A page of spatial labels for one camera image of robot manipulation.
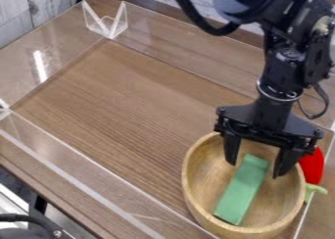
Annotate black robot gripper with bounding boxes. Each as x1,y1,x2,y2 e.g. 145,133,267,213
215,97,323,178

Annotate green rectangular block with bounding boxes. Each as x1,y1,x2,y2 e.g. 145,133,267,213
213,154,269,225

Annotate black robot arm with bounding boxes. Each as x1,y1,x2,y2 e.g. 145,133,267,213
213,0,335,177

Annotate brown wooden bowl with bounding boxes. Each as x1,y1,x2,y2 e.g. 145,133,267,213
181,132,304,239

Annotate red plush strawberry toy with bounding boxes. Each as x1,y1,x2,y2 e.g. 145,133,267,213
299,147,328,203

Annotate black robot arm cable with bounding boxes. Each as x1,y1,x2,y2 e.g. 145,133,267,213
167,0,245,37

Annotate clear acrylic corner bracket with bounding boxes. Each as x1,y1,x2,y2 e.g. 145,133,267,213
81,1,128,39

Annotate black metal table bracket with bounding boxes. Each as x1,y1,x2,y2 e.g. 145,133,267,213
29,194,76,239

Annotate black cable under table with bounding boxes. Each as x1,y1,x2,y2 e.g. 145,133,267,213
0,213,63,239

